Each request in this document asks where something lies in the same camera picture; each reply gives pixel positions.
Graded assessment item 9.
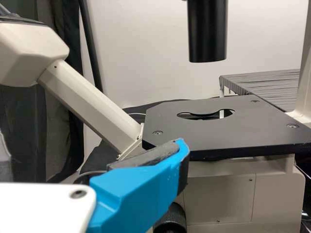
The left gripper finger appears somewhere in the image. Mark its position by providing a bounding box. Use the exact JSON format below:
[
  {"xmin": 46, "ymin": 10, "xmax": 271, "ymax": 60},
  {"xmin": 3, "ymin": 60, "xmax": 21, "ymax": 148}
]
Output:
[{"xmin": 87, "ymin": 137, "xmax": 190, "ymax": 233}]

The cream microscope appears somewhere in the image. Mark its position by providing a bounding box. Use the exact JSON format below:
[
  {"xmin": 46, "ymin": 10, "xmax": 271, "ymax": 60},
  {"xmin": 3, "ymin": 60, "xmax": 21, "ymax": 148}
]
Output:
[{"xmin": 0, "ymin": 0, "xmax": 311, "ymax": 233}]

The black platform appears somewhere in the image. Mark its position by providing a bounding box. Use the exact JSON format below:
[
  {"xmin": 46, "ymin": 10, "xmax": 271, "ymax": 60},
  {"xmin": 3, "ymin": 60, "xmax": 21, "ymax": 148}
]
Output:
[{"xmin": 218, "ymin": 68, "xmax": 302, "ymax": 113}]

